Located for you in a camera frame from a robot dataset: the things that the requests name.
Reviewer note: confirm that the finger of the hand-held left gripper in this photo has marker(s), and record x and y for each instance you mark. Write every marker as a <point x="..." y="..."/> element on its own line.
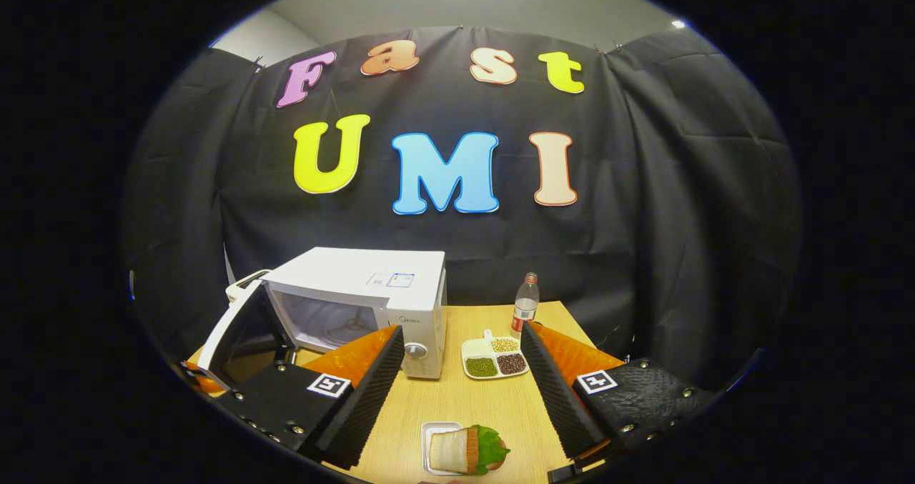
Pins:
<point x="199" y="384"/>

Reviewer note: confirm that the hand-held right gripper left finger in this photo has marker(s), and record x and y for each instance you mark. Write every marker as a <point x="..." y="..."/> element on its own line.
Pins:
<point x="364" y="405"/>

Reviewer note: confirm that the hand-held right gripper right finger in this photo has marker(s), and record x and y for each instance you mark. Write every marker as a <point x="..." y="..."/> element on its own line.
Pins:
<point x="561" y="398"/>

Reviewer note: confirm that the sandwich with lettuce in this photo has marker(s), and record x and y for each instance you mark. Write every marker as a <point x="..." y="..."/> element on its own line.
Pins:
<point x="450" y="450"/>

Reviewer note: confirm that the white microwave oven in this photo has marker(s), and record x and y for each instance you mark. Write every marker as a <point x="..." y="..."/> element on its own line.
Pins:
<point x="357" y="269"/>

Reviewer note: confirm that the white divided dish of beans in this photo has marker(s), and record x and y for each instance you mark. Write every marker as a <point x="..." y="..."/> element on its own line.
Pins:
<point x="480" y="367"/>

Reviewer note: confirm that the clear plastic water bottle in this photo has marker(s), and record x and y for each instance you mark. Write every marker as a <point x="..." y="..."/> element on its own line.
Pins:
<point x="525" y="309"/>

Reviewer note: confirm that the white toaster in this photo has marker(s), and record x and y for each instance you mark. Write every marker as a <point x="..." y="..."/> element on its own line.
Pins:
<point x="239" y="289"/>

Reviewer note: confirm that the black backdrop cloth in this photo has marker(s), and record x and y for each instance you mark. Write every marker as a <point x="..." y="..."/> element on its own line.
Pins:
<point x="429" y="234"/>

